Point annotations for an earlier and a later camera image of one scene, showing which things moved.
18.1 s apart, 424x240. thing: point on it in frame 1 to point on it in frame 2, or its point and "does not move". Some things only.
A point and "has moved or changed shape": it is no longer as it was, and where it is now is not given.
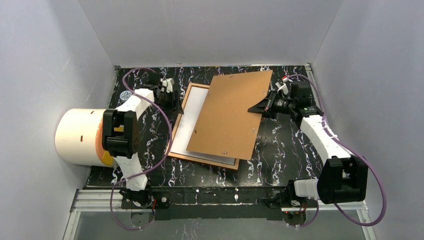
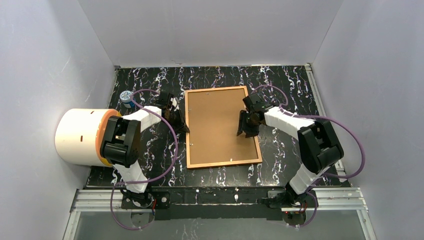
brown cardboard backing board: [226, 126] has moved or changed shape
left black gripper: [168, 98] to [177, 119]
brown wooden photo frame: [192, 158] to [187, 132]
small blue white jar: [124, 95] does not move
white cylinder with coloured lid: [78, 138] does not move
